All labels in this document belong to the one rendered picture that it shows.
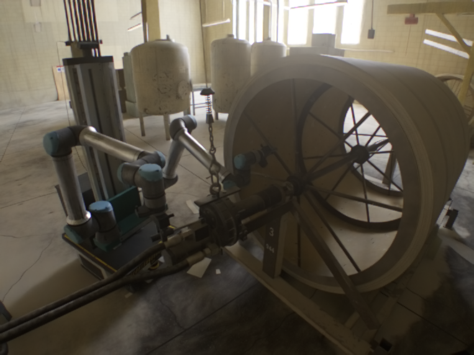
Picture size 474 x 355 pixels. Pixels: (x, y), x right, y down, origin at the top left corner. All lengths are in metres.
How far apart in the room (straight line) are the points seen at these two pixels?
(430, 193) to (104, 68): 2.04
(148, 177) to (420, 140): 1.18
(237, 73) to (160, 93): 2.31
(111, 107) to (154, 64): 3.79
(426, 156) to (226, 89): 6.16
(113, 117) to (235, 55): 5.37
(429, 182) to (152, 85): 5.23
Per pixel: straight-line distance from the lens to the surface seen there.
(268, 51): 7.84
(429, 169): 1.34
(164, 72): 5.65
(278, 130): 2.63
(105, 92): 1.96
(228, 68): 6.97
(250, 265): 2.11
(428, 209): 1.40
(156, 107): 5.74
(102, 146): 1.39
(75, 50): 2.78
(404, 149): 1.33
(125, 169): 1.09
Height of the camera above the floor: 1.71
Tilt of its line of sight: 26 degrees down
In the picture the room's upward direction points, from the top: straight up
